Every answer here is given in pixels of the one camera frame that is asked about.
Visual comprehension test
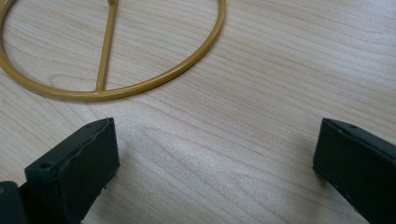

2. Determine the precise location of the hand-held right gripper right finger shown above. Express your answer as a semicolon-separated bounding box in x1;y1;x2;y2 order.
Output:
312;118;396;224

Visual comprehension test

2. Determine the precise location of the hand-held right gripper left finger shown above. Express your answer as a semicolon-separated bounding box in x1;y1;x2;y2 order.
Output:
19;117;120;224

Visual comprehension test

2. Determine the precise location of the gold metal ring stand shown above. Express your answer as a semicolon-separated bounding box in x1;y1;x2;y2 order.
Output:
0;0;227;102

